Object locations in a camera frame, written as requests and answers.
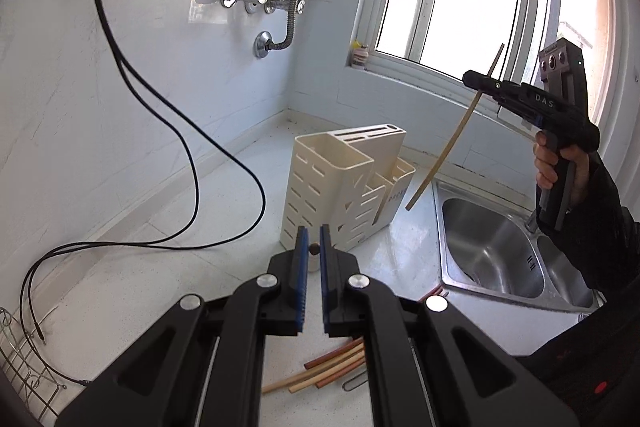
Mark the light bamboo chopstick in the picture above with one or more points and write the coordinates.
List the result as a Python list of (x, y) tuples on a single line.
[(435, 167), (313, 252)]

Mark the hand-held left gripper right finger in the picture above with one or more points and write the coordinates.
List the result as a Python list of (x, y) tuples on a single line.
[(325, 277)]

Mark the chrome wall flange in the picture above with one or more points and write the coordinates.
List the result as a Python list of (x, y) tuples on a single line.
[(262, 44)]

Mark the small white bottle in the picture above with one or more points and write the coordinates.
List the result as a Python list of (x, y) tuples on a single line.
[(359, 56)]

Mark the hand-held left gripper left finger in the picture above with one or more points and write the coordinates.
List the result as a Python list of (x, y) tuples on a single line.
[(301, 277)]

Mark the metal spoon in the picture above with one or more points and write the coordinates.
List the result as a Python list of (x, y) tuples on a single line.
[(354, 383)]

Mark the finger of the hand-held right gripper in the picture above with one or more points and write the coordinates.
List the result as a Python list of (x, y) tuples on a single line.
[(492, 84), (517, 122)]

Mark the pile of wooden chopsticks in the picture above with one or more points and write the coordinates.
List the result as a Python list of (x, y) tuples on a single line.
[(330, 364)]

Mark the person's right forearm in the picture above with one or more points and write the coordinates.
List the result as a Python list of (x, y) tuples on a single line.
[(615, 227)]

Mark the cream plastic utensil holder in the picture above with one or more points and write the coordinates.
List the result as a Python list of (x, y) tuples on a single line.
[(350, 177)]

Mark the stainless steel sink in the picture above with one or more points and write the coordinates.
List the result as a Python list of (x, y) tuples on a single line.
[(480, 252)]

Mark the person's right hand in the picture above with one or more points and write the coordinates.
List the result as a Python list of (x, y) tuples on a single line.
[(545, 167)]

